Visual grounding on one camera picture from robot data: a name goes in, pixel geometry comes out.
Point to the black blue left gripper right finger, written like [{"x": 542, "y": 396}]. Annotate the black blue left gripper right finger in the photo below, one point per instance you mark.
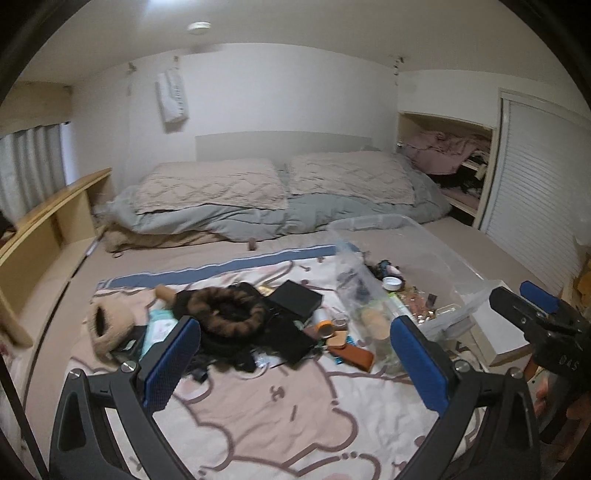
[{"x": 486, "y": 426}]

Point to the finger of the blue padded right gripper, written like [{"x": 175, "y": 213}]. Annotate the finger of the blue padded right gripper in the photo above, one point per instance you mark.
[{"x": 539, "y": 297}]

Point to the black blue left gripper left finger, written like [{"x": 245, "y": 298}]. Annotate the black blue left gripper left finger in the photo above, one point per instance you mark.
[{"x": 83, "y": 445}]

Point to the white plastic jar lid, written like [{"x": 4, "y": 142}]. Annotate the white plastic jar lid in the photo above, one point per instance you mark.
[{"x": 393, "y": 283}]

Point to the person's right hand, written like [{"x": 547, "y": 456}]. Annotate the person's right hand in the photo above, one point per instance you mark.
[{"x": 540, "y": 382}]

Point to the white flat box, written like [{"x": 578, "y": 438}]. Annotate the white flat box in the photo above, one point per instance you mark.
[{"x": 498, "y": 340}]

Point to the white louvered closet door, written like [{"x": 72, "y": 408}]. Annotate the white louvered closet door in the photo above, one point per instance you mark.
[{"x": 541, "y": 175}]

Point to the black cardboard box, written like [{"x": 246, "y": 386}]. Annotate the black cardboard box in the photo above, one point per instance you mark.
[{"x": 130, "y": 348}]

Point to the beige fuzzy slipper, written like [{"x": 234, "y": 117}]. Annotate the beige fuzzy slipper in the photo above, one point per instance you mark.
[{"x": 109, "y": 323}]

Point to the teal wet wipes pack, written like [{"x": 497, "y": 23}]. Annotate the teal wet wipes pack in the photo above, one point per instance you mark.
[{"x": 159, "y": 324}]

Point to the orange leather case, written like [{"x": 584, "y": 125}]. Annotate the orange leather case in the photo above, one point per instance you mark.
[{"x": 354, "y": 356}]

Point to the tan wooden brush block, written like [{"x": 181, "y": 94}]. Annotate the tan wooden brush block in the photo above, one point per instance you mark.
[{"x": 376, "y": 323}]

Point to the clear plastic storage bin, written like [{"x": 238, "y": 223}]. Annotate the clear plastic storage bin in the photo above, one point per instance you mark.
[{"x": 434, "y": 274}]

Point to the closet shelf with clothes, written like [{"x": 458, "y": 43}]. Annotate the closet shelf with clothes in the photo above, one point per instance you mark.
[{"x": 458, "y": 155}]

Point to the cardboard tube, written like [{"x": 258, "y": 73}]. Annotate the cardboard tube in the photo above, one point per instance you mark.
[{"x": 165, "y": 294}]

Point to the wooden bedside shelf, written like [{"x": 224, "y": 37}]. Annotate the wooden bedside shelf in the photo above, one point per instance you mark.
[{"x": 49, "y": 244}]

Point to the orange tape roll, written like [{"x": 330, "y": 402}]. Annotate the orange tape roll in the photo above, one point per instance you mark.
[{"x": 325, "y": 329}]

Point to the black jacket with fur trim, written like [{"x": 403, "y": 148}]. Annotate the black jacket with fur trim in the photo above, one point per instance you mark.
[{"x": 236, "y": 321}]

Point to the cartoon printed bed blanket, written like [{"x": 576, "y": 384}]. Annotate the cartoon printed bed blanket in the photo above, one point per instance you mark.
[{"x": 322, "y": 419}]

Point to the beige quilted right pillow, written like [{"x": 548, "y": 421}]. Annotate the beige quilted right pillow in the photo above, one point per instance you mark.
[{"x": 370, "y": 175}]

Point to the beige quilted pillow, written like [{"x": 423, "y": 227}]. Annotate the beige quilted pillow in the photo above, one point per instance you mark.
[
  {"x": 244, "y": 183},
  {"x": 370, "y": 175}
]

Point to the grey blue duvet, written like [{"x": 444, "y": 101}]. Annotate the grey blue duvet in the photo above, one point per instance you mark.
[{"x": 304, "y": 213}]

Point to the grey window curtain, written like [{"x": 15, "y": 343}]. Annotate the grey window curtain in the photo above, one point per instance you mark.
[{"x": 32, "y": 169}]

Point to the beige quilted left pillow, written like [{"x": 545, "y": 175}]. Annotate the beige quilted left pillow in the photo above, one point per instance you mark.
[{"x": 244, "y": 183}]

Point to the round ceiling light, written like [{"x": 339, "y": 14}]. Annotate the round ceiling light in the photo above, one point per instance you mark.
[{"x": 199, "y": 27}]

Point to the white wall hanging pouch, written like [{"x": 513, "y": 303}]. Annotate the white wall hanging pouch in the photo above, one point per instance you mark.
[{"x": 171, "y": 96}]

